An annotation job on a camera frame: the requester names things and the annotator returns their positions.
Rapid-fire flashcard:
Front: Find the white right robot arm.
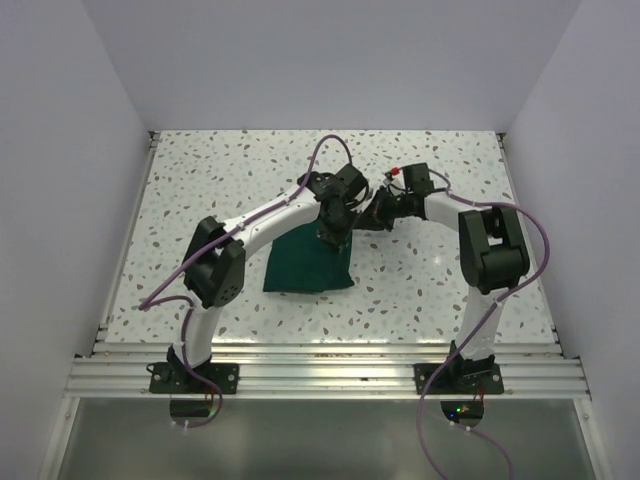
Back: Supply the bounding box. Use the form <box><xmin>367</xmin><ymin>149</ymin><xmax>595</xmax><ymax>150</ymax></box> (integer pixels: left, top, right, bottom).
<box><xmin>357</xmin><ymin>163</ymin><xmax>530</xmax><ymax>394</ymax></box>

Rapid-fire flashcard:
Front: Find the green surgical cloth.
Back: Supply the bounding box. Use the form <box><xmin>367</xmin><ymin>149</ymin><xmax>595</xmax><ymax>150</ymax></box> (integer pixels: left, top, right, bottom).
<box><xmin>263</xmin><ymin>222</ymin><xmax>354</xmax><ymax>294</ymax></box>

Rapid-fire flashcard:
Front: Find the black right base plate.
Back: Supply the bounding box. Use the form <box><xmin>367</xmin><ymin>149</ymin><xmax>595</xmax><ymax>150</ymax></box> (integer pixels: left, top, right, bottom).
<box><xmin>413</xmin><ymin>363</ymin><xmax>505</xmax><ymax>395</ymax></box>

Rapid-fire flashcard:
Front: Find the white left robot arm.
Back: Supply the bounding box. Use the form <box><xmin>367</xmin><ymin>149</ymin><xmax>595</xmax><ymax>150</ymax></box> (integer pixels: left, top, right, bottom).
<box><xmin>167</xmin><ymin>164</ymin><xmax>369</xmax><ymax>393</ymax></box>

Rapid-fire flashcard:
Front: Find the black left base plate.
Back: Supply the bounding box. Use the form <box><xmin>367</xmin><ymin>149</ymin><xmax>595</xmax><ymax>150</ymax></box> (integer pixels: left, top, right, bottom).
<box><xmin>146</xmin><ymin>362</ymin><xmax>240</xmax><ymax>395</ymax></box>

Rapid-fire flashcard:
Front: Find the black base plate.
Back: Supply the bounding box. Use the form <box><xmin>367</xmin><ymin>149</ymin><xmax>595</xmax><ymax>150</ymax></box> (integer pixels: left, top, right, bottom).
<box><xmin>413</xmin><ymin>363</ymin><xmax>505</xmax><ymax>395</ymax></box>
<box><xmin>146</xmin><ymin>362</ymin><xmax>240</xmax><ymax>395</ymax></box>

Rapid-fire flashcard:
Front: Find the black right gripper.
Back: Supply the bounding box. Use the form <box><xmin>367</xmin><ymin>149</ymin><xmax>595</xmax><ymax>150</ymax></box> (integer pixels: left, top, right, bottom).
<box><xmin>355</xmin><ymin>186</ymin><xmax>412</xmax><ymax>233</ymax></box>

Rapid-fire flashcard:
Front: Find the aluminium rail frame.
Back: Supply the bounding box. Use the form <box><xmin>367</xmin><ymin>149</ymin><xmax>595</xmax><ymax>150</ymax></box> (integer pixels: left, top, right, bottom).
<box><xmin>64</xmin><ymin>130</ymin><xmax>586</xmax><ymax>401</ymax></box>

